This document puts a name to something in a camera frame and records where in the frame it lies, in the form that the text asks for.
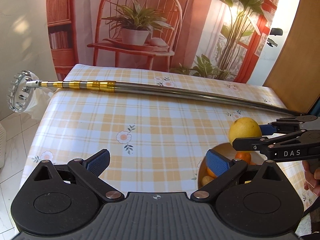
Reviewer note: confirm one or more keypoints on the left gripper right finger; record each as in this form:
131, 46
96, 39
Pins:
227, 172

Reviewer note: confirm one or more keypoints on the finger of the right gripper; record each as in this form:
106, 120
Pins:
265, 144
290, 125

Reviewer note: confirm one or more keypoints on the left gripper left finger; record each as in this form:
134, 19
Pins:
87, 173

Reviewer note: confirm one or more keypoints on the mandarin orange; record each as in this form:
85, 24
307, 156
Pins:
245, 156
211, 173

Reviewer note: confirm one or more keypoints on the large yellow lemon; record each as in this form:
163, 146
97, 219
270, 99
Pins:
244, 128

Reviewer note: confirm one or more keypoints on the person's right hand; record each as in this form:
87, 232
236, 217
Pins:
311, 179

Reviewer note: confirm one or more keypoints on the white ceramic plate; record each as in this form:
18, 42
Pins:
227, 151

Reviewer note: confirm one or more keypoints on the wooden board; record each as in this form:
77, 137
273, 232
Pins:
295, 75

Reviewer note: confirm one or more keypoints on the checkered floral tablecloth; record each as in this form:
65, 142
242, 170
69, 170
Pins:
156, 143

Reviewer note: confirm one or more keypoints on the telescopic metal pole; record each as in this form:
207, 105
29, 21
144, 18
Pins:
23, 86

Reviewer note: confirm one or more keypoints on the printed chair backdrop cloth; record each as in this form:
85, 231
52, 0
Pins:
217, 39

